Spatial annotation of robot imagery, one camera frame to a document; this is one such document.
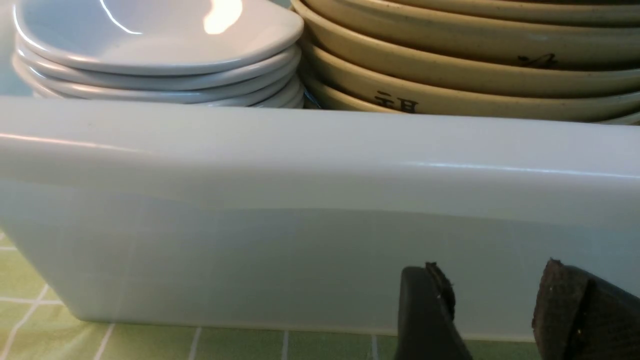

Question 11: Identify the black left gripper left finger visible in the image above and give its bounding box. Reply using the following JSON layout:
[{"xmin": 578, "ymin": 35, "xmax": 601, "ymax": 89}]
[{"xmin": 394, "ymin": 262, "xmax": 473, "ymax": 360}]

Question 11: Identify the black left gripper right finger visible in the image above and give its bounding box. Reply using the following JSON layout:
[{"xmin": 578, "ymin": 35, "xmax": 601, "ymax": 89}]
[{"xmin": 531, "ymin": 259, "xmax": 640, "ymax": 360}]

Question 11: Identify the top tan stacked bowl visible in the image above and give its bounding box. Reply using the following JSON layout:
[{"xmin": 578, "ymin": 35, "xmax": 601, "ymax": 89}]
[{"xmin": 290, "ymin": 0, "xmax": 640, "ymax": 71}]

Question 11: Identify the large white plastic tub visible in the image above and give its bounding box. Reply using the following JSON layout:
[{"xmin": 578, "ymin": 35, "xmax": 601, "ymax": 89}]
[{"xmin": 0, "ymin": 0, "xmax": 640, "ymax": 343}]

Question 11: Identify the white stacked dish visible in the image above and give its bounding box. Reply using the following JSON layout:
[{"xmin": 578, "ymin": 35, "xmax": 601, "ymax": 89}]
[
  {"xmin": 11, "ymin": 53, "xmax": 301, "ymax": 107},
  {"xmin": 14, "ymin": 42, "xmax": 301, "ymax": 91},
  {"xmin": 13, "ymin": 0, "xmax": 304, "ymax": 76}
]

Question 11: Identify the top white stacked dish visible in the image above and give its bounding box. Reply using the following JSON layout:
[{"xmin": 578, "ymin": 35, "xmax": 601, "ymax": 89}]
[{"xmin": 13, "ymin": 0, "xmax": 304, "ymax": 76}]

